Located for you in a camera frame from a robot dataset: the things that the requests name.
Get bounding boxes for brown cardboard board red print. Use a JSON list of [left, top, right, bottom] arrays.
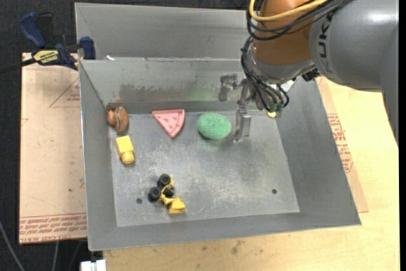
[[18, 52, 370, 245]]

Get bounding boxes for yellow toy block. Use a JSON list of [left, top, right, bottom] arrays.
[[114, 135, 136, 166]]

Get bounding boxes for yellow toy vehicle black wheels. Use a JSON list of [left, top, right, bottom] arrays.
[[147, 173, 187, 215]]

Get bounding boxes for grey metal bin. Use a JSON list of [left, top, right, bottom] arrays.
[[74, 2, 362, 252]]

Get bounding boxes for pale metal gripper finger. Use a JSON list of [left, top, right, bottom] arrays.
[[218, 73, 239, 103], [233, 107, 253, 144]]

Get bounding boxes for pink toy pizza slice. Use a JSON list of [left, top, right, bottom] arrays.
[[151, 109, 187, 140]]

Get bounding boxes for green oval sponge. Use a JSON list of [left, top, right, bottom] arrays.
[[195, 112, 233, 141]]

